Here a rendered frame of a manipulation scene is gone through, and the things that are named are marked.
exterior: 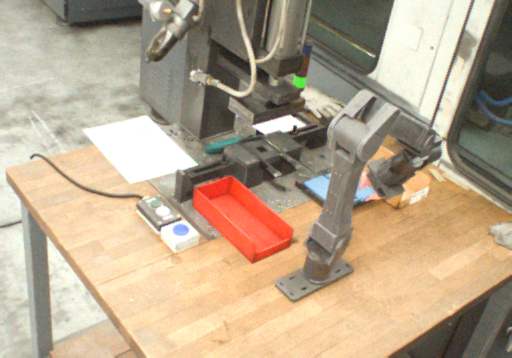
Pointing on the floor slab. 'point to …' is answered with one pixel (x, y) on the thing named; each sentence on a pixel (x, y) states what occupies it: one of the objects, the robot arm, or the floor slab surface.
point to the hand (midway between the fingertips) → (365, 193)
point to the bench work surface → (257, 273)
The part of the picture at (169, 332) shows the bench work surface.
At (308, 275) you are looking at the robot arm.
